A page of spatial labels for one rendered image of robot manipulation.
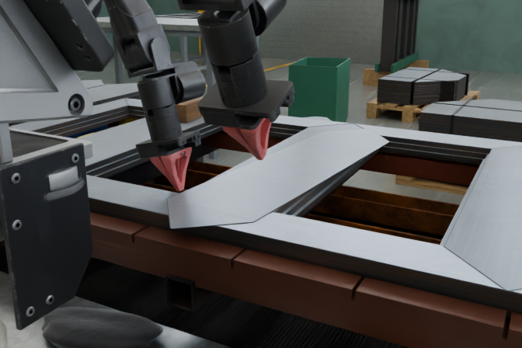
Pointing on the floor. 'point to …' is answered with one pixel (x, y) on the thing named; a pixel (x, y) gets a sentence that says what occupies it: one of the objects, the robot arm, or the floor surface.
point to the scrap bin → (320, 88)
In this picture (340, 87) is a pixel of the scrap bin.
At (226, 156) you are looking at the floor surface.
